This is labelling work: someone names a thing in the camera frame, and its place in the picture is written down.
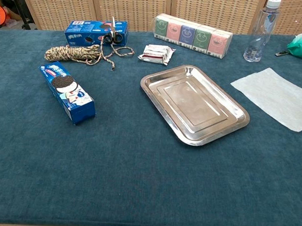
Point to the woven rattan folding screen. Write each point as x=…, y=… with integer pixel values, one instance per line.
x=155, y=10

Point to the small black clip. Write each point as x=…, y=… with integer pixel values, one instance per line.
x=281, y=53

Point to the silver rectangular metal tray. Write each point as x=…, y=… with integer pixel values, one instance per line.
x=194, y=105

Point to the white paper sheet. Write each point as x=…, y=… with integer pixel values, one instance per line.
x=274, y=97

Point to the white red snack packet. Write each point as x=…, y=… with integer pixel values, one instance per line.
x=156, y=54

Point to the clear plastic water bottle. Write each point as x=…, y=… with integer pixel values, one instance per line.
x=261, y=32

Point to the pack of colourful tissue packets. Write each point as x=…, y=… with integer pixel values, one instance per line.
x=192, y=36

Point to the long blue Oreo box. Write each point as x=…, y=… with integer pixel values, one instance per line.
x=66, y=91

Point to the orange black object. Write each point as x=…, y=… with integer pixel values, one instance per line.
x=0, y=14

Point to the blue Oreo box with scissors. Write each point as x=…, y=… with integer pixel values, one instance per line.
x=94, y=31

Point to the teal table cloth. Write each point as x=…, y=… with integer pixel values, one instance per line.
x=128, y=162

